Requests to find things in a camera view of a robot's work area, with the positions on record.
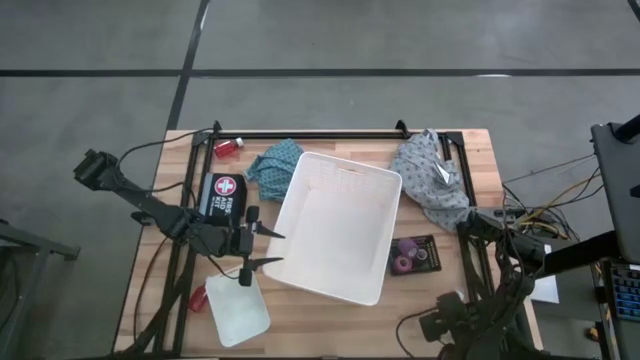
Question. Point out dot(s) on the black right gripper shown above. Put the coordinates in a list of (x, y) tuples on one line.
[(447, 317)]

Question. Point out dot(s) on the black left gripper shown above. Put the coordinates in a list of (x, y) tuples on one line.
[(225, 240)]

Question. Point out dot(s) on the translucent plastic tray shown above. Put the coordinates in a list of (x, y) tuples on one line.
[(237, 310)]

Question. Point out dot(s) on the black bandage roll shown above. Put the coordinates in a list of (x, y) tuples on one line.
[(418, 255)]

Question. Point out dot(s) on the white mesh plastic basket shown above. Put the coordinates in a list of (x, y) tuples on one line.
[(335, 230)]

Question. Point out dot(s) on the teal patterned cloth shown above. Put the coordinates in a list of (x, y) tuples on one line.
[(272, 170)]

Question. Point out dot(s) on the purple bandage roll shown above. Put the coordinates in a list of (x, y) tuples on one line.
[(408, 246)]

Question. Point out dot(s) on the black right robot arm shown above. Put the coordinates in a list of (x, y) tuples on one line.
[(520, 250)]

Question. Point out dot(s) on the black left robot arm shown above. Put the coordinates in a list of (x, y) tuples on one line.
[(145, 200)]

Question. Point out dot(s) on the black perforated tray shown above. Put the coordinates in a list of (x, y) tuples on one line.
[(432, 265)]

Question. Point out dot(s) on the black first aid kit pouch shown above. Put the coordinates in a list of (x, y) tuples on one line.
[(222, 200)]

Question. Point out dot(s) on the white paper sheet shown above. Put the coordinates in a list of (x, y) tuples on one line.
[(547, 292)]

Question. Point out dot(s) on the grey patterned cloth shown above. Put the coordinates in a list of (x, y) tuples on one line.
[(430, 190)]

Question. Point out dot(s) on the white fabric tag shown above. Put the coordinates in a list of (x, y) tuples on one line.
[(443, 173)]

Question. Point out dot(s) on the small yellow object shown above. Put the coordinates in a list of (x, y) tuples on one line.
[(593, 333)]

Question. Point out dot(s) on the black beam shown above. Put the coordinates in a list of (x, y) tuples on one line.
[(580, 252)]

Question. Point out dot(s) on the backlit keyboard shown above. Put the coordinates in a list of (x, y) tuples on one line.
[(625, 292)]

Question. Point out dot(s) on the grey flat panel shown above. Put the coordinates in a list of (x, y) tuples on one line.
[(620, 190)]

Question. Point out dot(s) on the grey metal stand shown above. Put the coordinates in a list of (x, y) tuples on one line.
[(40, 246)]

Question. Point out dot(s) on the black pole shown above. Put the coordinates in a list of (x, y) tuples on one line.
[(627, 131)]

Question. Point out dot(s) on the black aluminium frame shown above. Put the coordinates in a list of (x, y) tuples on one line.
[(325, 135)]

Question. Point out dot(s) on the black frame bracket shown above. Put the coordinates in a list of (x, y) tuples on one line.
[(216, 127), (402, 129)]

